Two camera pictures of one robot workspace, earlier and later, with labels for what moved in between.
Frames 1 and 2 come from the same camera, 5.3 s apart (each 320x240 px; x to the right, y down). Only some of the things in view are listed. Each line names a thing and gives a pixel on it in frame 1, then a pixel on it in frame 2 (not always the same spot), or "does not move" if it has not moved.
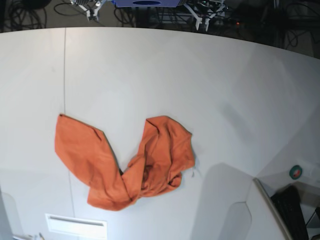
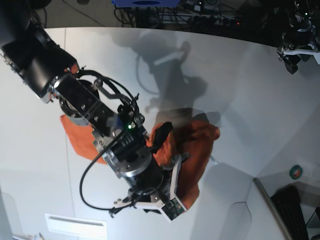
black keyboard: x=287 y=201 does not move
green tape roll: x=295 y=172 does not move
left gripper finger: x=88 y=14 to x=142 y=171
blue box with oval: x=146 y=3 does not move
